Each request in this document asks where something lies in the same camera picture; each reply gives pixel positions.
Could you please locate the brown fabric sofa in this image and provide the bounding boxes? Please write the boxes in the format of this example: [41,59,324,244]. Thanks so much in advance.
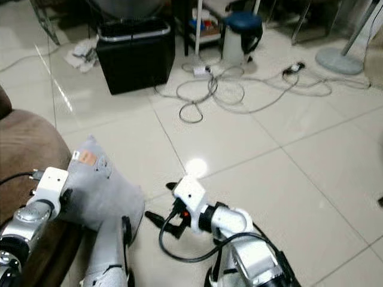
[0,87,90,287]

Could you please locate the white power adapter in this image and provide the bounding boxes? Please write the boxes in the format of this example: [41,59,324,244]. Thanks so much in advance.
[192,64,211,76]

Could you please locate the black box with silver rim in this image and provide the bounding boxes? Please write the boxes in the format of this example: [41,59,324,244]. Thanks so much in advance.
[96,19,172,96]

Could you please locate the crumpled white cloth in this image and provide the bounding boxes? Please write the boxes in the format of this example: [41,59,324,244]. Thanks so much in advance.
[64,36,100,73]

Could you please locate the black metal shelf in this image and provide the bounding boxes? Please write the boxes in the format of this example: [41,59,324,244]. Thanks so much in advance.
[172,0,223,58]

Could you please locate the white bin with blue lid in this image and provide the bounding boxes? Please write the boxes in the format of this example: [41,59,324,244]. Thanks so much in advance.
[220,10,265,62]

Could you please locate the black plug device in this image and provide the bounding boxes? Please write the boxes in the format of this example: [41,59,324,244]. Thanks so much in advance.
[282,61,306,76]

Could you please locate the round grey stand base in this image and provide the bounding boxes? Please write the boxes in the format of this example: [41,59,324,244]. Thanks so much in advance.
[315,47,366,77]

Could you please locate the grey stand pole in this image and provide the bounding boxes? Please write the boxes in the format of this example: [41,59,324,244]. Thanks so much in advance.
[343,0,383,56]

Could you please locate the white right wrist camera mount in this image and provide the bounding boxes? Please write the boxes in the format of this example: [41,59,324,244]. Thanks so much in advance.
[172,175,210,221]

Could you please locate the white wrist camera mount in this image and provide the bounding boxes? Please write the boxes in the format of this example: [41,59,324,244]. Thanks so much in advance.
[172,175,210,221]
[34,167,70,207]

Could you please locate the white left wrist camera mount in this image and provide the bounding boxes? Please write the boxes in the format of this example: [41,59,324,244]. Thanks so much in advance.
[34,167,70,207]

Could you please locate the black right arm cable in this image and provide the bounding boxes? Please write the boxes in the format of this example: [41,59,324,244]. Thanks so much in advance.
[159,206,270,264]

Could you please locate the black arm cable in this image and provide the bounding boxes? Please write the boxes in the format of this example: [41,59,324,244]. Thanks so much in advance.
[159,206,270,264]
[0,171,45,186]

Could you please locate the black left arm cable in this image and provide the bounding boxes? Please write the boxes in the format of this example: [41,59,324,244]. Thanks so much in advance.
[0,171,45,186]

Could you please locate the grey coiled floor cable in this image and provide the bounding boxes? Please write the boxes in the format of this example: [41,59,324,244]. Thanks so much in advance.
[154,59,373,124]

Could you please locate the thin white floor cable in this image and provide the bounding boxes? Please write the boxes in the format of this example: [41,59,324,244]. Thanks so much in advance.
[0,44,68,71]

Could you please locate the metal chair leg frame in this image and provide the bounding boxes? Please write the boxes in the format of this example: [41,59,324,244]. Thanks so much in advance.
[29,0,62,47]

